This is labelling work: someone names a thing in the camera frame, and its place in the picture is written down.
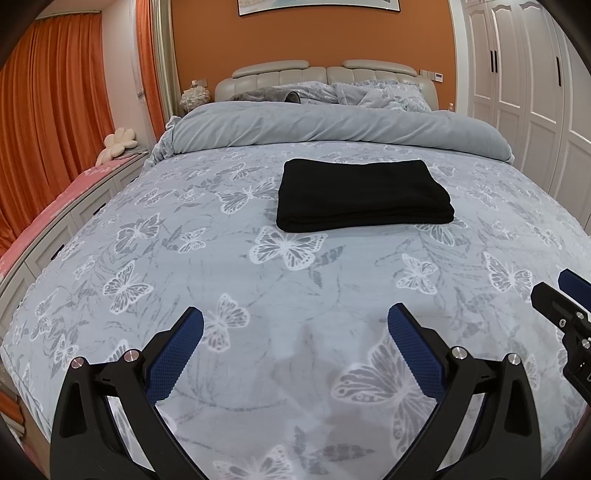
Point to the dark grey blanket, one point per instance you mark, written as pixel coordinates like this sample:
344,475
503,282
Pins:
263,94

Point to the pink seat mat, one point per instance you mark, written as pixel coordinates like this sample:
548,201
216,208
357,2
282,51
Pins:
46,212

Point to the white wardrobe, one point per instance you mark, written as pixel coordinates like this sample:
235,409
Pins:
521,83

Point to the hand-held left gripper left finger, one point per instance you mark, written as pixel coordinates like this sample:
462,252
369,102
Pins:
178,355

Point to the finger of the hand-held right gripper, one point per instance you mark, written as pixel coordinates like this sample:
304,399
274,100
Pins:
549,300
575,284

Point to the beige padded headboard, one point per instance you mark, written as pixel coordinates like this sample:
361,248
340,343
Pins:
277,74

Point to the white flower plush cushion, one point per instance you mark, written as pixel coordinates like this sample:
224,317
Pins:
115,143

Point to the butterfly print pillow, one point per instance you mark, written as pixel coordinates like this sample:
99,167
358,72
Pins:
388,94
316,92

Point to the orange curtain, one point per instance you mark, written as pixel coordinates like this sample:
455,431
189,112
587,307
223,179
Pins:
147,55
46,115

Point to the grey duvet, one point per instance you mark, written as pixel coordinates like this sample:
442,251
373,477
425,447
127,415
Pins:
300,124

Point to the white wall switch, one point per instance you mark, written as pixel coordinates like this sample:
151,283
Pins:
431,75

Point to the butterfly print bedsheet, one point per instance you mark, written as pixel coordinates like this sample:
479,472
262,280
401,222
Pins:
277,277

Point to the white window seat cabinet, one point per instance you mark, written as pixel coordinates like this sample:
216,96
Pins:
87,207

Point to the black pants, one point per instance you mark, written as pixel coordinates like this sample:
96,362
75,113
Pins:
360,194

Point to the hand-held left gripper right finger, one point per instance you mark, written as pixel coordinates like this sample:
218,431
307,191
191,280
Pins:
415,355

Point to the framed wall picture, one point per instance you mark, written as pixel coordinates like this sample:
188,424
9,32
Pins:
323,4

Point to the white bedside lamp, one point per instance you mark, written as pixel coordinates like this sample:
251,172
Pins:
196,97

